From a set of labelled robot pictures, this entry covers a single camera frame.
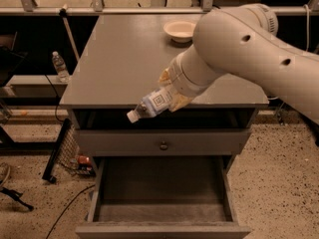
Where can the black clamp tool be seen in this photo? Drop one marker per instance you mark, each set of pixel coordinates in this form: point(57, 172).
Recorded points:
point(15, 195)

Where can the black bar stand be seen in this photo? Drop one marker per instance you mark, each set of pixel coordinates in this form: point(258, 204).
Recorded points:
point(47, 175)

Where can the grey closed upper drawer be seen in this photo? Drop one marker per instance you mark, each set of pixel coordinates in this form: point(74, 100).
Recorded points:
point(181, 142)

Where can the grey open lower drawer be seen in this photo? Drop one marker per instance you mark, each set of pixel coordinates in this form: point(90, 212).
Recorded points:
point(176, 197)

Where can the round metal drawer knob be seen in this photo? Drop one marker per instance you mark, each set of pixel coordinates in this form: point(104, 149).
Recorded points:
point(163, 146)

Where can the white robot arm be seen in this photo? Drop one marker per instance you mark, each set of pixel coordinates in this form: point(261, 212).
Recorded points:
point(242, 41)

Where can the clear water bottle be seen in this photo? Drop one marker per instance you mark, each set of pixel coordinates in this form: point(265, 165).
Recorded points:
point(60, 67)

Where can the wire mesh basket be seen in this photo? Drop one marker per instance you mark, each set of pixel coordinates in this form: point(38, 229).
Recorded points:
point(68, 156)

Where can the grey wooden cabinet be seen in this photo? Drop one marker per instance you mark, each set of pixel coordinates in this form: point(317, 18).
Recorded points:
point(122, 62)

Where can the white paper bowl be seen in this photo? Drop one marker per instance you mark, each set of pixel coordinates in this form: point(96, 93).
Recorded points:
point(179, 31)

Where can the blue plastic bottle white cap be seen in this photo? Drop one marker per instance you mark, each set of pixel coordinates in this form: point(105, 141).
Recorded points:
point(152, 104)

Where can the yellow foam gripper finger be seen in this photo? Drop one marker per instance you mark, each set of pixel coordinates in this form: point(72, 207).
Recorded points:
point(164, 78)
point(178, 101)

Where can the wooden stick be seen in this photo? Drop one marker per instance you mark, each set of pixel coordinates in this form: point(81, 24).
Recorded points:
point(64, 15)

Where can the orange can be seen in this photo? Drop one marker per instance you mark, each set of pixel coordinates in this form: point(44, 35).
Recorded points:
point(84, 160)

